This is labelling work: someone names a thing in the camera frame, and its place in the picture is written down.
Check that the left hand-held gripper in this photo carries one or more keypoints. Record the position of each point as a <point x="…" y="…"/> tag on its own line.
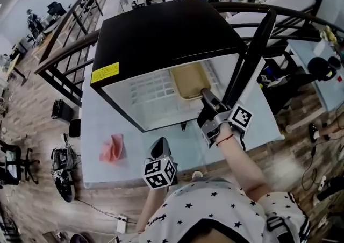
<point x="158" y="172"/>

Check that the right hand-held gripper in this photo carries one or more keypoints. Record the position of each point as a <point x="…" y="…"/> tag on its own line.
<point x="212" y="123"/>

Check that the beige food tray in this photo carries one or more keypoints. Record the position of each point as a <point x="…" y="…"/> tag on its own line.
<point x="188" y="80"/>

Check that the black mini fridge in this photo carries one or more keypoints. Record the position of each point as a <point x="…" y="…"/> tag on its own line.
<point x="161" y="35"/>

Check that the person's left forearm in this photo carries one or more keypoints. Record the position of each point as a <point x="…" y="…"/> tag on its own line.
<point x="150" y="209"/>

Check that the person's right forearm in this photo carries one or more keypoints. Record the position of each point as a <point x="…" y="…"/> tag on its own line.
<point x="242" y="161"/>

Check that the person's white shoe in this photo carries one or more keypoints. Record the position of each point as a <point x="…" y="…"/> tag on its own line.
<point x="198" y="174"/>

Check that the pink cloth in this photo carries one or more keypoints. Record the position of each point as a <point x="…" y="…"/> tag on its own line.
<point x="113" y="150"/>

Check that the white power strip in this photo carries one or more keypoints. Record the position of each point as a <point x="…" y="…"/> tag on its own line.
<point x="322" y="182"/>
<point x="121" y="224"/>

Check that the white star print shirt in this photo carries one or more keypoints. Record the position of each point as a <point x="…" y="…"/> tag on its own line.
<point x="215" y="209"/>

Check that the black backpack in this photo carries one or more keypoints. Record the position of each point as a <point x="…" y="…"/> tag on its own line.
<point x="64" y="182"/>

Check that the black rectangular device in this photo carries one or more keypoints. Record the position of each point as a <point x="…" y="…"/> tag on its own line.
<point x="74" y="127"/>

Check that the light blue table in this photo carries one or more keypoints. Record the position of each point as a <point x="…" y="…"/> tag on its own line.
<point x="303" y="51"/>

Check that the black waste bin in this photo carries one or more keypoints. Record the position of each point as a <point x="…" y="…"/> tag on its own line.
<point x="63" y="111"/>

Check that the flowers in vase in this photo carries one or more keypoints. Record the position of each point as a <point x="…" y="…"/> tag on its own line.
<point x="329" y="34"/>

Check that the black swivel chair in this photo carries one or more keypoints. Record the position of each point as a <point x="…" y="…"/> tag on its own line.
<point x="10" y="164"/>

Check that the black metal railing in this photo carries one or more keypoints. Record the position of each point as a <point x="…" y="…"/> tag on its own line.
<point x="64" y="54"/>

